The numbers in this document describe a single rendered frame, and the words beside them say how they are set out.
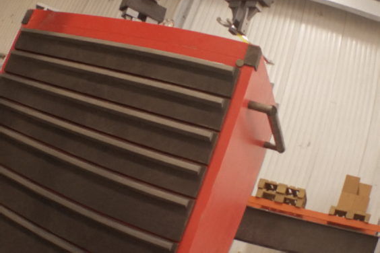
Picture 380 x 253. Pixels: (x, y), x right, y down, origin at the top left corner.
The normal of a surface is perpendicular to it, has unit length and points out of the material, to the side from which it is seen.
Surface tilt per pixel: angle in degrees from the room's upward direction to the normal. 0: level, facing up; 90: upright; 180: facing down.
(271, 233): 90
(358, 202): 90
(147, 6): 80
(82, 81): 90
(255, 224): 90
